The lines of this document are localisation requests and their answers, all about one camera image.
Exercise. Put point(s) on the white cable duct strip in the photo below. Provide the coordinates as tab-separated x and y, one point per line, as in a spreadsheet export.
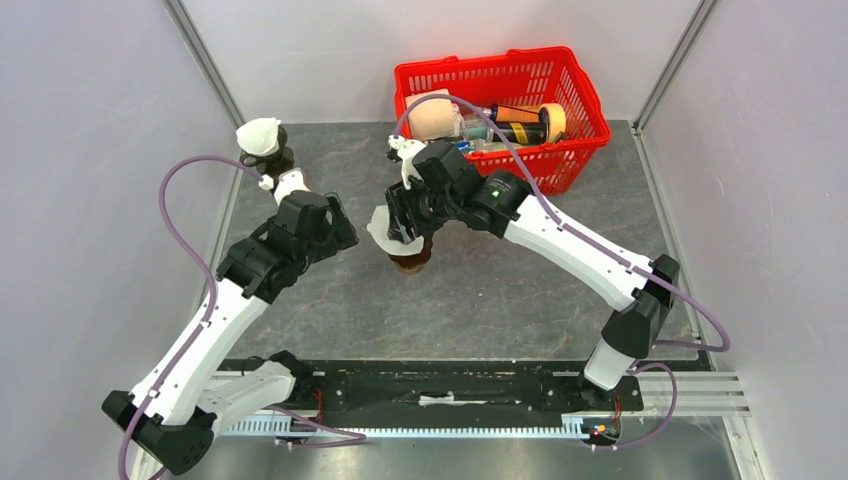
275	424

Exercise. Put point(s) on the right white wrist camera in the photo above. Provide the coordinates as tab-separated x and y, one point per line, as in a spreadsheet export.
406	150

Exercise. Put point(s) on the white paper coffee filter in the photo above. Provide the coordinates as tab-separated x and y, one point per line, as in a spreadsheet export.
259	137

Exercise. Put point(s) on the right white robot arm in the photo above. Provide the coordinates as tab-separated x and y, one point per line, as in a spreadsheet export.
628	282

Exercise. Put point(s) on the red plastic basket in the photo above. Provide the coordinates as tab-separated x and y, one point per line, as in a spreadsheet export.
519	77

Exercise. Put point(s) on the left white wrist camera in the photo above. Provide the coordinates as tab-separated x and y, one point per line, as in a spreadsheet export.
283	185

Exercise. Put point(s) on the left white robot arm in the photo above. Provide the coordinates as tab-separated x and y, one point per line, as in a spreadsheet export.
171	414

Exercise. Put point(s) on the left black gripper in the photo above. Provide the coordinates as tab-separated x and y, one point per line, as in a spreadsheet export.
340	234

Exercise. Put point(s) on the clear plastic bottle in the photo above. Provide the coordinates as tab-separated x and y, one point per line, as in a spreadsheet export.
473	127

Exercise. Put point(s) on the beige paper roll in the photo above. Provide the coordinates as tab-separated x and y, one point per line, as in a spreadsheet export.
435	119

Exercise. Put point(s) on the black orange cylinder can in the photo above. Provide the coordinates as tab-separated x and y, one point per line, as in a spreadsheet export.
520	124

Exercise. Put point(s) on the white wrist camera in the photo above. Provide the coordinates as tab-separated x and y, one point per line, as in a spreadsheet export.
283	185
406	150

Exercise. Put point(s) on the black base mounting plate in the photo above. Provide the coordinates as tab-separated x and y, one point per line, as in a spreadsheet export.
454	393

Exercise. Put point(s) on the yellow masking tape roll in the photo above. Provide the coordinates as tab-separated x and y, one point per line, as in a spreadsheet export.
554	117

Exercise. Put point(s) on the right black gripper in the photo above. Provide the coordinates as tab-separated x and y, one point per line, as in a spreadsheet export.
399	201

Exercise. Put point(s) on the brown transparent dripper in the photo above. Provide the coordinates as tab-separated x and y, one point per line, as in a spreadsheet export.
422	257

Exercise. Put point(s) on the small glass beaker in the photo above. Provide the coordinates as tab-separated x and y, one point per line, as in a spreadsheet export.
410	270

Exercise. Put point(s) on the green transparent dripper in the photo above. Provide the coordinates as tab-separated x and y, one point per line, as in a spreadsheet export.
273	164

